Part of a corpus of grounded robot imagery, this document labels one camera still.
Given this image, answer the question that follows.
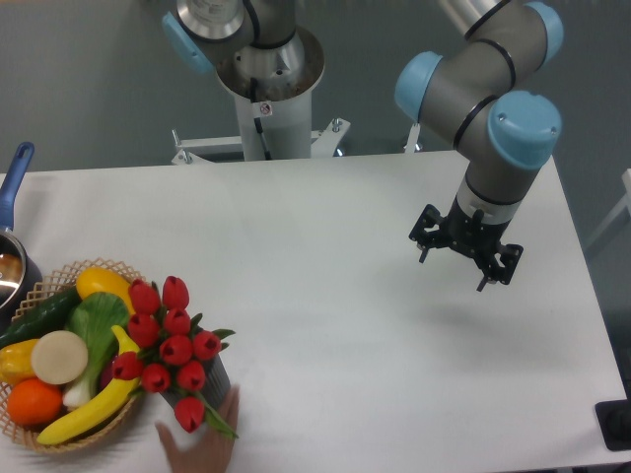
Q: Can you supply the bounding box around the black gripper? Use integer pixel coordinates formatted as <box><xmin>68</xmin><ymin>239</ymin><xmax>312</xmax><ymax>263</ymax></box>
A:
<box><xmin>408</xmin><ymin>191</ymin><xmax>524</xmax><ymax>292</ymax></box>

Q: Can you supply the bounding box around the dark grey ribbed vase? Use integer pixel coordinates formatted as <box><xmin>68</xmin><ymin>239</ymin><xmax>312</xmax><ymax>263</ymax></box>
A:
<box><xmin>161</xmin><ymin>355</ymin><xmax>231</xmax><ymax>410</ymax></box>

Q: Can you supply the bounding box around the red tulip bouquet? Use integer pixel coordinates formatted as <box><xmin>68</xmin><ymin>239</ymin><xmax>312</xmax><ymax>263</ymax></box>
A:
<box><xmin>111</xmin><ymin>276</ymin><xmax>238</xmax><ymax>439</ymax></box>

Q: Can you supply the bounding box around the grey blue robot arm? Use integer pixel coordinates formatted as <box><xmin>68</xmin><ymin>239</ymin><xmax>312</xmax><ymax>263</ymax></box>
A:
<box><xmin>162</xmin><ymin>1</ymin><xmax>564</xmax><ymax>285</ymax></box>

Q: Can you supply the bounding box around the bare human hand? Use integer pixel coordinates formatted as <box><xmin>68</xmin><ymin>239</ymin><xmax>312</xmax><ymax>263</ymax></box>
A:
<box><xmin>155</xmin><ymin>386</ymin><xmax>240</xmax><ymax>473</ymax></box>

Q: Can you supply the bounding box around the black device at edge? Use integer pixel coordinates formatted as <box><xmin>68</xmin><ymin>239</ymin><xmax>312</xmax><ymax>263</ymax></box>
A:
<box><xmin>595</xmin><ymin>399</ymin><xmax>630</xmax><ymax>451</ymax></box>

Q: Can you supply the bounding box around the yellow lemon squash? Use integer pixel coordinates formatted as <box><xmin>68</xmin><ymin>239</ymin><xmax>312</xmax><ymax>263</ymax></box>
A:
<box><xmin>76</xmin><ymin>267</ymin><xmax>134</xmax><ymax>314</ymax></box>

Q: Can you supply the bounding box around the yellow banana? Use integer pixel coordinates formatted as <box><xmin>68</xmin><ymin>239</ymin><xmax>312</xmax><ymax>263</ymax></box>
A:
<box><xmin>35</xmin><ymin>324</ymin><xmax>145</xmax><ymax>446</ymax></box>

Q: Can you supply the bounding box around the green bok choy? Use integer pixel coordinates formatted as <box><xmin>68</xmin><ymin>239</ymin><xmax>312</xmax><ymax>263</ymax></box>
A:
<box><xmin>63</xmin><ymin>292</ymin><xmax>129</xmax><ymax>411</ymax></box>

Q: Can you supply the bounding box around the woven wicker basket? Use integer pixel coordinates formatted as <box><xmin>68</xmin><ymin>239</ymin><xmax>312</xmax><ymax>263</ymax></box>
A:
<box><xmin>1</xmin><ymin>257</ymin><xmax>146</xmax><ymax>454</ymax></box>

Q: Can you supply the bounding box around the dark green cucumber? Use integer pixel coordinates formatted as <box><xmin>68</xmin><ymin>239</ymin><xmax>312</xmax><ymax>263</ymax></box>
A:
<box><xmin>1</xmin><ymin>286</ymin><xmax>81</xmax><ymax>348</ymax></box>

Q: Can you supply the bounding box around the beige round slice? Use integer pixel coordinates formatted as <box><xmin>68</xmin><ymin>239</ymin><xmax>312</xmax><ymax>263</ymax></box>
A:
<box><xmin>31</xmin><ymin>330</ymin><xmax>88</xmax><ymax>385</ymax></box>

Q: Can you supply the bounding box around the orange fruit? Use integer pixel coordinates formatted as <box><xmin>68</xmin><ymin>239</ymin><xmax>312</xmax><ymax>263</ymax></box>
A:
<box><xmin>7</xmin><ymin>378</ymin><xmax>62</xmax><ymax>426</ymax></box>

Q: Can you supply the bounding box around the yellow bell pepper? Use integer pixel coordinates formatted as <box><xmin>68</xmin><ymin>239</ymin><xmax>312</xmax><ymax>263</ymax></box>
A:
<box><xmin>1</xmin><ymin>339</ymin><xmax>38</xmax><ymax>385</ymax></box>

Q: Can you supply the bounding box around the white frame at right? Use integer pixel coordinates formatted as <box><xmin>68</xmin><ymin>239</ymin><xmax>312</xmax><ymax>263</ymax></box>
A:
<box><xmin>585</xmin><ymin>169</ymin><xmax>630</xmax><ymax>257</ymax></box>

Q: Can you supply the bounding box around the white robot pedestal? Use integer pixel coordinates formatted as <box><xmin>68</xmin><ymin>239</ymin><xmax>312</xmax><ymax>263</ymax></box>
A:
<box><xmin>165</xmin><ymin>22</ymin><xmax>351</xmax><ymax>165</ymax></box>

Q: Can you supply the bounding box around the blue handled saucepan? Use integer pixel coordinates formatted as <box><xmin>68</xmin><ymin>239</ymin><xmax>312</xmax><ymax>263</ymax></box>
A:
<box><xmin>1</xmin><ymin>142</ymin><xmax>41</xmax><ymax>333</ymax></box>

